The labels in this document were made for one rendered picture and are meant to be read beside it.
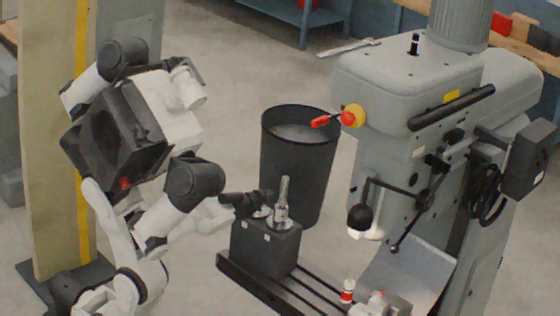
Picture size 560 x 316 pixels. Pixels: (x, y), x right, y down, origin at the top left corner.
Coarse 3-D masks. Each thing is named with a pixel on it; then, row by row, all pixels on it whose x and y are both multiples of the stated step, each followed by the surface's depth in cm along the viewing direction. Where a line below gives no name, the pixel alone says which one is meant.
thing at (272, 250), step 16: (240, 224) 256; (256, 224) 252; (272, 224) 251; (288, 224) 252; (240, 240) 259; (256, 240) 254; (272, 240) 249; (288, 240) 250; (240, 256) 262; (256, 256) 257; (272, 256) 252; (288, 256) 255; (272, 272) 255; (288, 272) 261
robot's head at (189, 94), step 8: (176, 72) 195; (184, 72) 196; (176, 80) 195; (184, 80) 195; (192, 80) 196; (176, 88) 200; (184, 88) 194; (192, 88) 194; (200, 88) 195; (168, 96) 198; (176, 96) 198; (184, 96) 194; (192, 96) 193; (200, 96) 193; (176, 104) 199; (184, 104) 195; (192, 104) 194; (200, 104) 198
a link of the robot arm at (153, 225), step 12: (156, 204) 202; (168, 204) 199; (132, 216) 209; (144, 216) 204; (156, 216) 201; (168, 216) 200; (180, 216) 201; (132, 228) 208; (144, 228) 203; (156, 228) 202; (168, 228) 203; (144, 240) 204; (156, 240) 204; (144, 252) 207; (156, 252) 207
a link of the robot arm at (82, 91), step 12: (96, 60) 209; (84, 72) 211; (96, 72) 207; (72, 84) 213; (84, 84) 210; (96, 84) 209; (108, 84) 210; (72, 96) 212; (84, 96) 211; (72, 108) 215; (84, 108) 214
